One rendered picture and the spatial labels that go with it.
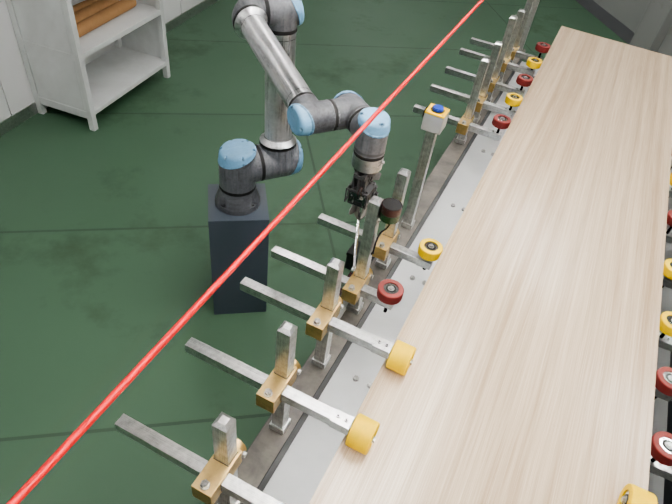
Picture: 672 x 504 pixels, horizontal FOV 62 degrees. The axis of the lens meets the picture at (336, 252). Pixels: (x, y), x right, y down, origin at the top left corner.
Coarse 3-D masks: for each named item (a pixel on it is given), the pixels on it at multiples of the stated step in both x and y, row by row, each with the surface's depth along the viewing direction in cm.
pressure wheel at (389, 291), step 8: (384, 280) 172; (392, 280) 173; (384, 288) 170; (392, 288) 170; (400, 288) 171; (384, 296) 168; (392, 296) 168; (400, 296) 169; (392, 304) 170; (384, 312) 178
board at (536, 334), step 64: (576, 64) 308; (640, 64) 318; (512, 128) 250; (576, 128) 256; (640, 128) 263; (512, 192) 214; (576, 192) 219; (640, 192) 224; (448, 256) 184; (512, 256) 188; (576, 256) 191; (640, 256) 195; (448, 320) 164; (512, 320) 167; (576, 320) 170; (640, 320) 173; (384, 384) 146; (448, 384) 148; (512, 384) 151; (576, 384) 153; (640, 384) 155; (384, 448) 133; (448, 448) 135; (512, 448) 137; (576, 448) 139; (640, 448) 141
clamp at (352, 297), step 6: (354, 276) 177; (366, 276) 178; (372, 276) 181; (348, 282) 175; (354, 282) 175; (360, 282) 176; (366, 282) 178; (360, 288) 174; (342, 294) 175; (348, 294) 173; (354, 294) 172; (348, 300) 175; (354, 300) 174
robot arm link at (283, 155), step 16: (272, 0) 186; (288, 0) 188; (272, 16) 187; (288, 16) 190; (288, 32) 194; (288, 48) 198; (272, 96) 209; (272, 112) 214; (272, 128) 218; (288, 128) 220; (256, 144) 228; (272, 144) 222; (288, 144) 223; (272, 160) 225; (288, 160) 227; (272, 176) 230
